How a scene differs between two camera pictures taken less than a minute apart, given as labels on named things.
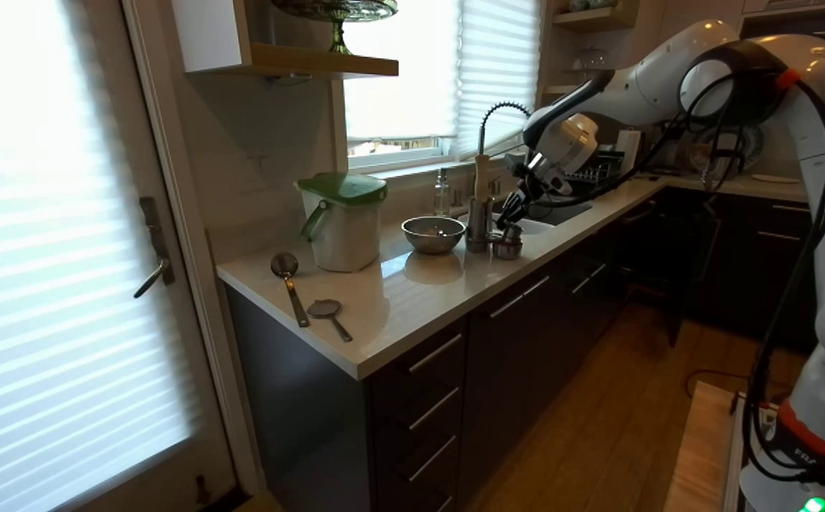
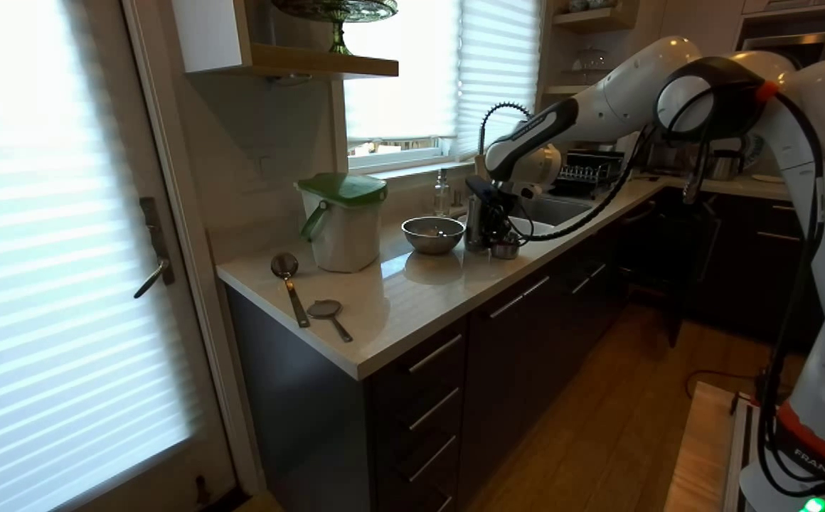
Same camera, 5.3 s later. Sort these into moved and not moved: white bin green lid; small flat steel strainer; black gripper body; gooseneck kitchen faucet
Moved: black gripper body
Not moved: small flat steel strainer; white bin green lid; gooseneck kitchen faucet
